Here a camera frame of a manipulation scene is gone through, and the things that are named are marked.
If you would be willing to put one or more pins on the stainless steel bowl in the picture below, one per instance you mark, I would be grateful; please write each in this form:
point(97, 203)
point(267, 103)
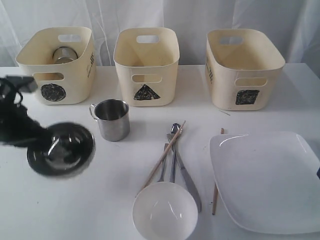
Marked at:
point(70, 152)

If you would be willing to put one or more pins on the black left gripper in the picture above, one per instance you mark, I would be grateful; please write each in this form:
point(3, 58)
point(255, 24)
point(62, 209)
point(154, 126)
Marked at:
point(16, 127)

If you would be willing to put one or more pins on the steel spoon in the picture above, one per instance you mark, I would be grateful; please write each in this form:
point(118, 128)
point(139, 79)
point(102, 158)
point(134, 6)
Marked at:
point(174, 129)

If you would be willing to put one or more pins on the steel mug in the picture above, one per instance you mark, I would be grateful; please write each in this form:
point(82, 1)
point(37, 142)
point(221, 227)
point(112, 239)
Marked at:
point(63, 55)
point(112, 117)

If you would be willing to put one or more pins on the white ceramic bowl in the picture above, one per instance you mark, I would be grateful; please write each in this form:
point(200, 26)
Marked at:
point(164, 211)

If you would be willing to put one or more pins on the steel fork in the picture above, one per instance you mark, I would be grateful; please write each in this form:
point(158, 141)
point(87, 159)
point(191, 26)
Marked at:
point(163, 169)

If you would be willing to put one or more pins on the white curtain backdrop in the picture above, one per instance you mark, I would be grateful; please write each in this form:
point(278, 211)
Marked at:
point(292, 25)

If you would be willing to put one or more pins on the cream bin with square mark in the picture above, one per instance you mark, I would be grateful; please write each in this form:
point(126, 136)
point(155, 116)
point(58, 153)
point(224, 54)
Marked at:
point(242, 68)

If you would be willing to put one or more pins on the white square plate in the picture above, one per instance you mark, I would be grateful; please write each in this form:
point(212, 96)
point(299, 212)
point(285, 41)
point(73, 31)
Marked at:
point(269, 182)

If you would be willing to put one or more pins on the cream bin with triangle mark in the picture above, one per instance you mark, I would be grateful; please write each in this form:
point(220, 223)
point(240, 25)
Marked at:
point(146, 61)

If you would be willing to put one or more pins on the wooden chopstick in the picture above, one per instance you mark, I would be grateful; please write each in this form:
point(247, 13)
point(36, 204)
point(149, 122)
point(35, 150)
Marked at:
point(161, 159)
point(215, 199)

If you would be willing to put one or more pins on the cream bin with circle mark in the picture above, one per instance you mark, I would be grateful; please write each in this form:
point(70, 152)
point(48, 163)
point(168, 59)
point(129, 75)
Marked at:
point(60, 84)

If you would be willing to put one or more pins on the steel table knife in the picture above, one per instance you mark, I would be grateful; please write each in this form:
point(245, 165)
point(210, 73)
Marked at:
point(189, 183)

